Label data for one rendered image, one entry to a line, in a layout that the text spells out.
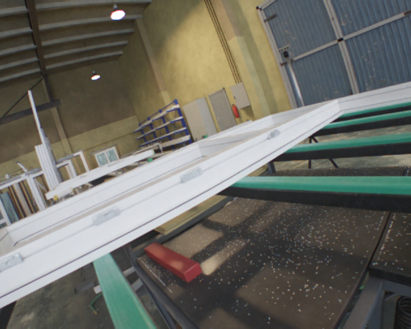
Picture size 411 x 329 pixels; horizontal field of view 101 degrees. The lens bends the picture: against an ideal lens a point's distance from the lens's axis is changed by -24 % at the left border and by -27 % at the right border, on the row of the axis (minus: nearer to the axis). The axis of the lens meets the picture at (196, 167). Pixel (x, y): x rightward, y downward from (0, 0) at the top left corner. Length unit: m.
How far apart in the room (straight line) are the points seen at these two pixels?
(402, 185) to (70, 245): 0.51
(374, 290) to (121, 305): 0.53
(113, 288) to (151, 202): 0.20
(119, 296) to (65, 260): 0.17
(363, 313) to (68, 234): 0.59
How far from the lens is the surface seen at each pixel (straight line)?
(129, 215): 0.42
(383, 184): 0.35
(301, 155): 0.67
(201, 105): 9.75
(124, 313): 0.25
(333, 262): 0.63
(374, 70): 6.28
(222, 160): 0.52
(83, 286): 1.61
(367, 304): 0.58
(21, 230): 0.86
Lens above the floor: 1.01
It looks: 10 degrees down
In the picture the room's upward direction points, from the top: 20 degrees counter-clockwise
